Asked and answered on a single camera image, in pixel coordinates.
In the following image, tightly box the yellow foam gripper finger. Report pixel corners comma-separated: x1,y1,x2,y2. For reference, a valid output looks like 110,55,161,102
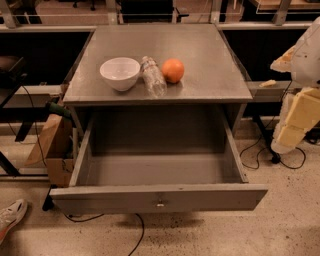
270,46,295,73
271,87,320,154

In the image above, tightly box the clear plastic water bottle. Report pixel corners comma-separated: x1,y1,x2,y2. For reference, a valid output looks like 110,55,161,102
141,56,167,98

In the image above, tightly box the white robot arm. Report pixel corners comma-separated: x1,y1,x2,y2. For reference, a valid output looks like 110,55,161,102
270,17,320,154

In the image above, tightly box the open grey top drawer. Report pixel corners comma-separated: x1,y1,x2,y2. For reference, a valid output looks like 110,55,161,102
51,106,267,215

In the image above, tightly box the grey cabinet with drawer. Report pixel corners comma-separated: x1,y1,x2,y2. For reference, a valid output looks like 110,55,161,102
63,24,252,142

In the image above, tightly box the yellow foam scrap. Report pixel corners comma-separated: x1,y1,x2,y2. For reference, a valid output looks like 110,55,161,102
259,79,277,88

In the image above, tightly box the black table leg right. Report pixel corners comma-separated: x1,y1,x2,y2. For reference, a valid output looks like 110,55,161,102
253,114,281,164

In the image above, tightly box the orange fruit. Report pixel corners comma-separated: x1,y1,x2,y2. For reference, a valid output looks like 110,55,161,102
161,58,184,83

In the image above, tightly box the white ceramic bowl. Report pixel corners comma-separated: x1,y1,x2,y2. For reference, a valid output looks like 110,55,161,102
100,57,140,91

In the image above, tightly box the cardboard box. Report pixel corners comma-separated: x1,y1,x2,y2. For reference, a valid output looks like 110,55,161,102
25,114,74,187

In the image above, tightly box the white sneaker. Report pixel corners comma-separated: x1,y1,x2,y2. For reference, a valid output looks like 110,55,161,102
0,199,28,245

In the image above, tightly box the black cable right floor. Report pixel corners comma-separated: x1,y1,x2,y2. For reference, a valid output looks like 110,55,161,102
239,133,307,171

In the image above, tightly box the black floor cable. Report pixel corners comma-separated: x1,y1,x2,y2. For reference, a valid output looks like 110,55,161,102
63,213,146,256

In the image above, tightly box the green handled tool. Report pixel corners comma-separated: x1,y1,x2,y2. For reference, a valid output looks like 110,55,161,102
46,102,72,120

